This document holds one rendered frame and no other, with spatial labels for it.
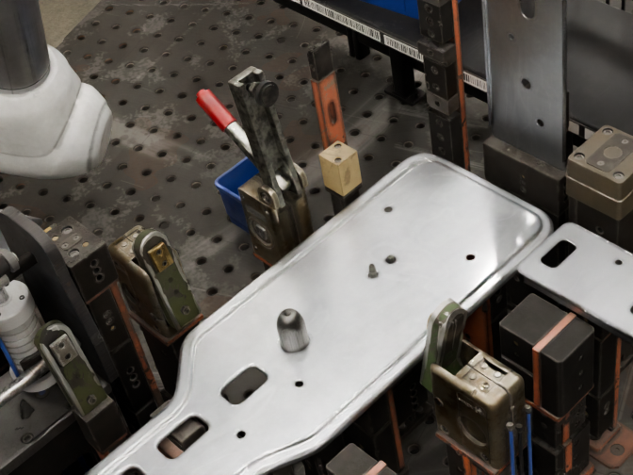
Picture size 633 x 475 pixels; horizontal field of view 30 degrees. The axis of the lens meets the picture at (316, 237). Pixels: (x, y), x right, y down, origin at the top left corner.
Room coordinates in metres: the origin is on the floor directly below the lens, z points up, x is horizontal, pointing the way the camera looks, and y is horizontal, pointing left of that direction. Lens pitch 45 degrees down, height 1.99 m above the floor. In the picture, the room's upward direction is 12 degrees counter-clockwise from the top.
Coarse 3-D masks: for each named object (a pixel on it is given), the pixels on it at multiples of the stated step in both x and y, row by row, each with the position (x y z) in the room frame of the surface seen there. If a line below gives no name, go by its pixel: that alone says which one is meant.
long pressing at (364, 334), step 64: (384, 192) 1.06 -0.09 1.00; (448, 192) 1.04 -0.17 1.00; (320, 256) 0.97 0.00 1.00; (384, 256) 0.95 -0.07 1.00; (448, 256) 0.93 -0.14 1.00; (512, 256) 0.91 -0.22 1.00; (256, 320) 0.90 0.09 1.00; (320, 320) 0.88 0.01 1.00; (384, 320) 0.86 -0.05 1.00; (192, 384) 0.83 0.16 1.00; (320, 384) 0.79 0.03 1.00; (384, 384) 0.77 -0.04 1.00; (128, 448) 0.76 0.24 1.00; (192, 448) 0.74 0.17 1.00; (256, 448) 0.72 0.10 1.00; (320, 448) 0.71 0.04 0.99
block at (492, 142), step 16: (496, 144) 1.10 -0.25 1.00; (496, 160) 1.09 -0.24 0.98; (512, 160) 1.07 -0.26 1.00; (528, 160) 1.06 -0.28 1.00; (496, 176) 1.10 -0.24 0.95; (512, 176) 1.07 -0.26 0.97; (528, 176) 1.05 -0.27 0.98; (544, 176) 1.03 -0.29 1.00; (560, 176) 1.02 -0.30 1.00; (512, 192) 1.08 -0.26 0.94; (528, 192) 1.05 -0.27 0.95; (544, 192) 1.03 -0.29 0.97; (560, 192) 1.02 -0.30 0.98; (544, 208) 1.04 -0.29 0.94; (560, 208) 1.02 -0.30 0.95; (560, 224) 1.03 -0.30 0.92; (544, 256) 1.04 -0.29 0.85; (560, 256) 1.02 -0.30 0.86; (512, 288) 1.09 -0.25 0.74; (528, 288) 1.06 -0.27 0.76; (512, 304) 1.09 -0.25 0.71; (560, 304) 1.03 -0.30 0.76
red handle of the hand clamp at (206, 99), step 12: (204, 96) 1.13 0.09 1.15; (216, 96) 1.14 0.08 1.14; (204, 108) 1.12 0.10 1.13; (216, 108) 1.12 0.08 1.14; (216, 120) 1.11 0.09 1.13; (228, 120) 1.10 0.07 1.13; (228, 132) 1.10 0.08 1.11; (240, 132) 1.09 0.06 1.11; (240, 144) 1.08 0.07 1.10; (252, 156) 1.07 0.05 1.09; (288, 180) 1.04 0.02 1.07
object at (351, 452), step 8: (344, 448) 0.71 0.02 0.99; (352, 448) 0.71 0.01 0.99; (336, 456) 0.70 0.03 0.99; (344, 456) 0.70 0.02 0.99; (352, 456) 0.70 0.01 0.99; (360, 456) 0.69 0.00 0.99; (368, 456) 0.69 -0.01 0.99; (328, 464) 0.69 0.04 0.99; (336, 464) 0.69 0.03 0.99; (344, 464) 0.69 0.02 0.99; (352, 464) 0.69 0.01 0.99; (360, 464) 0.69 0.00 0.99; (368, 464) 0.68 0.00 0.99; (376, 464) 0.68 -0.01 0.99; (384, 464) 0.68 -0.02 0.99; (328, 472) 0.69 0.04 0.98; (336, 472) 0.68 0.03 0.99; (344, 472) 0.68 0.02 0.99; (352, 472) 0.68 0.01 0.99; (360, 472) 0.68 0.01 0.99; (368, 472) 0.67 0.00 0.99; (376, 472) 0.67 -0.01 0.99; (384, 472) 0.67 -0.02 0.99; (392, 472) 0.67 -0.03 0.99
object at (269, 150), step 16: (240, 80) 1.06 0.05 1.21; (256, 80) 1.06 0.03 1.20; (240, 96) 1.04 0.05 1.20; (256, 96) 1.03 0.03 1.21; (272, 96) 1.03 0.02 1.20; (240, 112) 1.05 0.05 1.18; (256, 112) 1.05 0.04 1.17; (272, 112) 1.05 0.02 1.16; (256, 128) 1.04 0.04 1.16; (272, 128) 1.05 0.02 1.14; (256, 144) 1.04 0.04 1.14; (272, 144) 1.05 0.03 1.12; (256, 160) 1.04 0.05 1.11; (272, 160) 1.05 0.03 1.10; (288, 160) 1.04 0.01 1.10; (272, 176) 1.03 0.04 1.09; (288, 176) 1.05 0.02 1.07
